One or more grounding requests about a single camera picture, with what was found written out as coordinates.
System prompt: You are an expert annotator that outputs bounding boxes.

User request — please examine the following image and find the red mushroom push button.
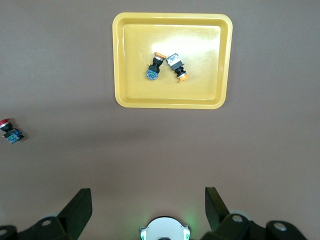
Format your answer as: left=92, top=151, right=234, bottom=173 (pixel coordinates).
left=0, top=118, right=25, bottom=146

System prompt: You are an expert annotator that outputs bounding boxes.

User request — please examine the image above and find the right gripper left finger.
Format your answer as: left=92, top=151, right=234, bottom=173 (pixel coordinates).
left=14, top=188, right=93, bottom=240

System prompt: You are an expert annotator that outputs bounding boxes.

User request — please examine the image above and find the yellow plastic tray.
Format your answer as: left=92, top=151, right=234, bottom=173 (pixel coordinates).
left=112, top=12, right=234, bottom=110

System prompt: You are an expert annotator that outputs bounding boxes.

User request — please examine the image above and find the yellow mushroom push button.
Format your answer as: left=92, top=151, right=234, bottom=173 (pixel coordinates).
left=165, top=52, right=191, bottom=84
left=145, top=51, right=167, bottom=82

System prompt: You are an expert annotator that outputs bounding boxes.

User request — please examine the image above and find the brown table mat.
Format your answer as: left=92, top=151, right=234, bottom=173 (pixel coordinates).
left=0, top=0, right=320, bottom=240

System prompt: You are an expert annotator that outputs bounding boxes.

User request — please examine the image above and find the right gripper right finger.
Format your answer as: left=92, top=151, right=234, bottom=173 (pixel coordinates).
left=199, top=186, right=270, bottom=240

